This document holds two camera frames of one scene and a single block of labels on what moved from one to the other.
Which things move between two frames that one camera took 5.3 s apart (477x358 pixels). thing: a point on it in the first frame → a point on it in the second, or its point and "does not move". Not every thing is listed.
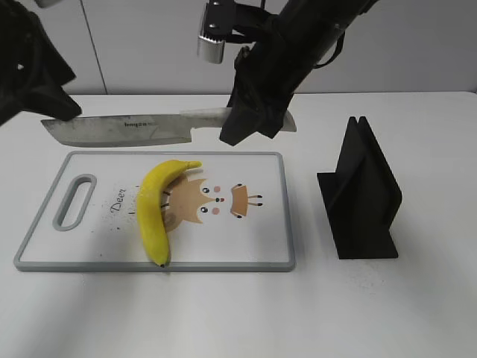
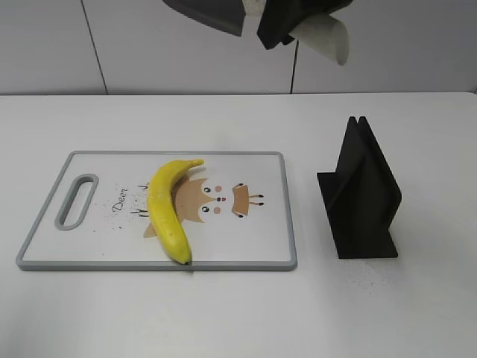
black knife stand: (361, 197) does not move
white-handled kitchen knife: (143, 129) → (328, 32)
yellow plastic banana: (150, 206) → (164, 217)
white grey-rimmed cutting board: (234, 212) does not move
